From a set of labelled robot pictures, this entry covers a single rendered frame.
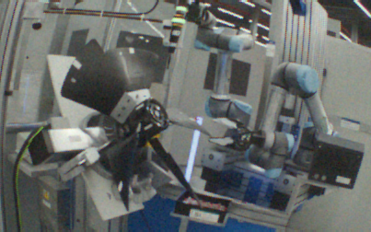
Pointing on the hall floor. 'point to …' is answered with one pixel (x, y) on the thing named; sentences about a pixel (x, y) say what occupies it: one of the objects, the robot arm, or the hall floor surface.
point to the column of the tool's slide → (2, 120)
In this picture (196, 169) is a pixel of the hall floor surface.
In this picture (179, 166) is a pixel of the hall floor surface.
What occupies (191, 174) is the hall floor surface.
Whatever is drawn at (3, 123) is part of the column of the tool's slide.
